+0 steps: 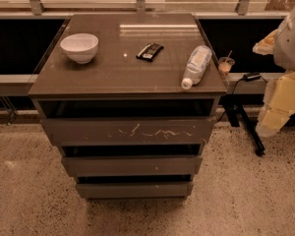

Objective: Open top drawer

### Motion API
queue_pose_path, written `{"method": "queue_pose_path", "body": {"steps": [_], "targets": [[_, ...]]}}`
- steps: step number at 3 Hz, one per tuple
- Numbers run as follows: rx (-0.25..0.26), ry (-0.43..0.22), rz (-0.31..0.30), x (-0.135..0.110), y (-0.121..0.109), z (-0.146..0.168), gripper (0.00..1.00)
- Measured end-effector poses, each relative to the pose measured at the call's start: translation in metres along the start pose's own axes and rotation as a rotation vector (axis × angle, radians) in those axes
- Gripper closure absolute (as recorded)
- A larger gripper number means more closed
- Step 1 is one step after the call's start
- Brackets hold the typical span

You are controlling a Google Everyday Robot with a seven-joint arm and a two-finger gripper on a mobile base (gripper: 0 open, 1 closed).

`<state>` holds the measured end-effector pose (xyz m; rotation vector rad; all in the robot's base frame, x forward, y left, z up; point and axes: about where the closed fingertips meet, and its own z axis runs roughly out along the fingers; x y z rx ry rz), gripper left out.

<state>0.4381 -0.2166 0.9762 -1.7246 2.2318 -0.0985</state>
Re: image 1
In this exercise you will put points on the grey middle drawer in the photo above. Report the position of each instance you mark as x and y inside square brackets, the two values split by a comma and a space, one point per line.
[95, 166]

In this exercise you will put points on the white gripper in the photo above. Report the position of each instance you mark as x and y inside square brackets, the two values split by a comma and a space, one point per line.
[291, 46]

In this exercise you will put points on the plastic cup with straw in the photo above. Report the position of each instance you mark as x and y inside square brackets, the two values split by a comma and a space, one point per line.
[225, 64]

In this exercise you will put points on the grey drawer cabinet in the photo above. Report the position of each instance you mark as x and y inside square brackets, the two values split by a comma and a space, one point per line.
[116, 84]

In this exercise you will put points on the grey bottom drawer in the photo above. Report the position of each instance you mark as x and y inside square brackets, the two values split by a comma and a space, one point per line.
[135, 190]

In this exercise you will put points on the grey drawer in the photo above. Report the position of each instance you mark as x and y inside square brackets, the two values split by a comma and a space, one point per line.
[135, 190]
[95, 166]
[69, 132]

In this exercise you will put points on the white ceramic bowl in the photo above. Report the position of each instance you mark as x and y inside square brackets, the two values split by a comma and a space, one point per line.
[80, 47]

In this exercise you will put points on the grey top drawer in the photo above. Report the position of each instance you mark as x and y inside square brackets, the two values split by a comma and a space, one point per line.
[69, 132]

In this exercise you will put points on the black stand leg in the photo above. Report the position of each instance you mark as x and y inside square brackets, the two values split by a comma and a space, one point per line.
[234, 108]

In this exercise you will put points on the black snack bar wrapper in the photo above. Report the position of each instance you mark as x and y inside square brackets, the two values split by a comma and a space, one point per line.
[149, 52]

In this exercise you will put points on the clear plastic water bottle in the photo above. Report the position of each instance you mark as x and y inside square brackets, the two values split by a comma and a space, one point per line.
[196, 66]

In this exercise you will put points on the black power adapter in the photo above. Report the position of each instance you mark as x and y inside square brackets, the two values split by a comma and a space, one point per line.
[251, 76]

